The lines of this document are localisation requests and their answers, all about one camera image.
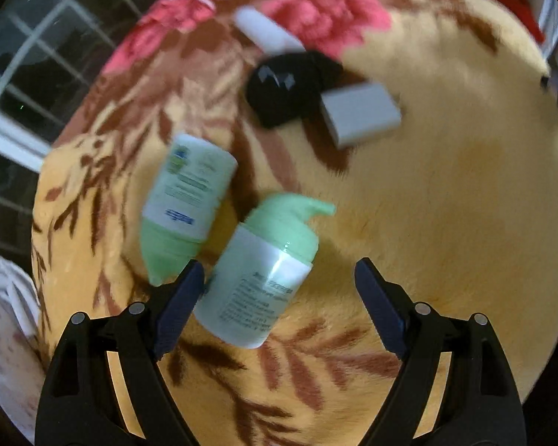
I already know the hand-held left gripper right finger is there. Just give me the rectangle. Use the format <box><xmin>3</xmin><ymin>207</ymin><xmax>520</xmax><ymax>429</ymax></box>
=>
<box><xmin>354</xmin><ymin>257</ymin><xmax>527</xmax><ymax>446</ymax></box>

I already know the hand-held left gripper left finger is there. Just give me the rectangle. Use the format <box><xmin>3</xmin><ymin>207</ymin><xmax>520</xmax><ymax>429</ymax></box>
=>
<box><xmin>35</xmin><ymin>259</ymin><xmax>206</xmax><ymax>446</ymax></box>

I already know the green pump lotion bottle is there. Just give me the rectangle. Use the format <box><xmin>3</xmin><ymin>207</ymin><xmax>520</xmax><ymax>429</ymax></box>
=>
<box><xmin>140</xmin><ymin>134</ymin><xmax>239</xmax><ymax>286</ymax></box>
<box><xmin>193</xmin><ymin>193</ymin><xmax>336</xmax><ymax>349</ymax></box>

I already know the floral plush blanket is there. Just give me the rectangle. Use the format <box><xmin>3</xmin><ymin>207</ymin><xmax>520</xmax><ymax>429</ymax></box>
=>
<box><xmin>30</xmin><ymin>0</ymin><xmax>558</xmax><ymax>446</ymax></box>

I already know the medicine carton box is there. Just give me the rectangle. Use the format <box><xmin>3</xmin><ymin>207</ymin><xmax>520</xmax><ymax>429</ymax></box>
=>
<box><xmin>320</xmin><ymin>83</ymin><xmax>402</xmax><ymax>150</ymax></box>

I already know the black round object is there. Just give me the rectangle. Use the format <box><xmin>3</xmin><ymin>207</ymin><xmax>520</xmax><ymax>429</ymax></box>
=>
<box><xmin>246</xmin><ymin>52</ymin><xmax>345</xmax><ymax>129</ymax></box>

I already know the white framed window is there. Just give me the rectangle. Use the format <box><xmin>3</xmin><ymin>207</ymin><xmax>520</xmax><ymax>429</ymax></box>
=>
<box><xmin>0</xmin><ymin>0</ymin><xmax>175</xmax><ymax>254</ymax></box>

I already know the white plastic tube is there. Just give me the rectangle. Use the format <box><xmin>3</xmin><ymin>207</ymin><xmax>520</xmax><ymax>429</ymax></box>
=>
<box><xmin>235</xmin><ymin>7</ymin><xmax>308</xmax><ymax>54</ymax></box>

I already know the metal window grille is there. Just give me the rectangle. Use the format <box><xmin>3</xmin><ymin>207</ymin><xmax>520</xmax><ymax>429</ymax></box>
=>
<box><xmin>0</xmin><ymin>0</ymin><xmax>140</xmax><ymax>112</ymax></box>

